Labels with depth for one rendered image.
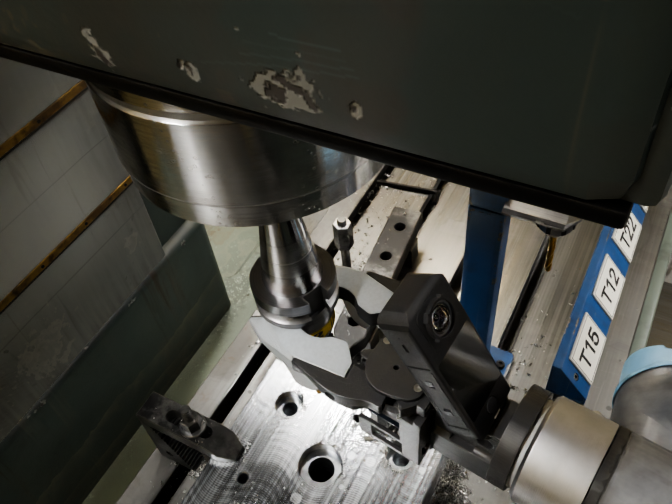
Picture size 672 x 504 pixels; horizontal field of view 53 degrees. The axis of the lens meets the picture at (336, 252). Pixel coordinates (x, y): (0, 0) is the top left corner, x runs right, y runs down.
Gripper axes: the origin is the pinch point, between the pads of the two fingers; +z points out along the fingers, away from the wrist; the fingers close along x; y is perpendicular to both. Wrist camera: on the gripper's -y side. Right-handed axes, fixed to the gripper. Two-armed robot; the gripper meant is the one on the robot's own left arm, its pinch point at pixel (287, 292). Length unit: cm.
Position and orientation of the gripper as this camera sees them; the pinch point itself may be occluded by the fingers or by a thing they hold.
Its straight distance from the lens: 51.2
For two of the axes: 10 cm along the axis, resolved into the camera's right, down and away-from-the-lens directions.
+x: 5.8, -6.4, 4.9
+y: 0.8, 6.5, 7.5
